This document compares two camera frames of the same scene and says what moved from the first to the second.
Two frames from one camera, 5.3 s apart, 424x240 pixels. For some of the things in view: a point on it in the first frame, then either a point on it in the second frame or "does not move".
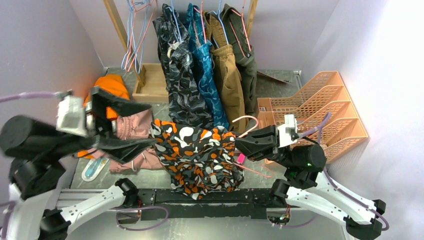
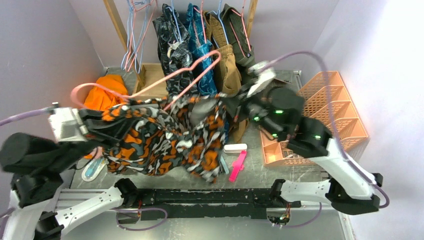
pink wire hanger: x=249 y=129 -> x=156 y=86
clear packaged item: x=93 y=169 does not move
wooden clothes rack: x=151 y=84 does not move
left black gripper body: x=95 y=129 does not move
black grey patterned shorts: x=187 y=106 does not move
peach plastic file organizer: x=342 y=132 does not move
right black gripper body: x=282 y=153 -> x=256 y=109
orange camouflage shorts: x=197 y=161 -> x=182 y=132
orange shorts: x=112 y=84 does not move
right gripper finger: x=257 y=142 -> x=232 y=103
